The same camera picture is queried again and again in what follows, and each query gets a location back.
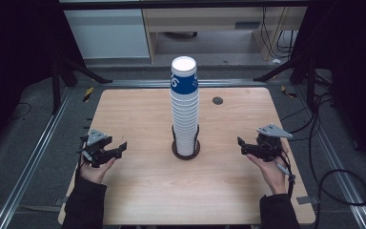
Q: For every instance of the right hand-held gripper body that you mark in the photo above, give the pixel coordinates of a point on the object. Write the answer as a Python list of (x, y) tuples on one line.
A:
[(268, 146)]

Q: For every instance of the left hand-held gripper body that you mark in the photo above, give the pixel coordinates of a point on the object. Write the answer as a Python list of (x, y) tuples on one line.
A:
[(96, 138)]

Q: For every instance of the stack of paper cups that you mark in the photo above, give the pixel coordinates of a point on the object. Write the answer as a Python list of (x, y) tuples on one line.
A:
[(184, 120)]

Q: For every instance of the person's left hand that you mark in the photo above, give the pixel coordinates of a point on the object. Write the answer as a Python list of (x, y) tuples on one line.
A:
[(93, 174)]

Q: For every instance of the person's right hand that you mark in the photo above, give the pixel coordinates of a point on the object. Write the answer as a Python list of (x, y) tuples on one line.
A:
[(273, 176)]

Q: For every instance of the yellow black tape strip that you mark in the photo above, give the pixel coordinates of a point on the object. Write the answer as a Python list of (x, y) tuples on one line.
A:
[(288, 92), (88, 94)]

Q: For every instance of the round table grommet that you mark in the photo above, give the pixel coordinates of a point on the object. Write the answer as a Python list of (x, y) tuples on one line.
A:
[(217, 100)]

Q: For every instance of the black metal stand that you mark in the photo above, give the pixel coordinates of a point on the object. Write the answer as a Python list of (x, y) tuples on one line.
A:
[(56, 86), (301, 68)]

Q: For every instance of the white cabinet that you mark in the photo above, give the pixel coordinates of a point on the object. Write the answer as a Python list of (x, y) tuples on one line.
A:
[(108, 35)]

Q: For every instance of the metal floor rail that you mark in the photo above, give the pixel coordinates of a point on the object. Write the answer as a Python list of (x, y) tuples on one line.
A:
[(31, 162), (336, 165), (139, 83)]

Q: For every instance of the grey table bracket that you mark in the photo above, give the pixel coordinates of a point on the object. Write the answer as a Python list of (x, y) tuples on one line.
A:
[(66, 200), (308, 200)]

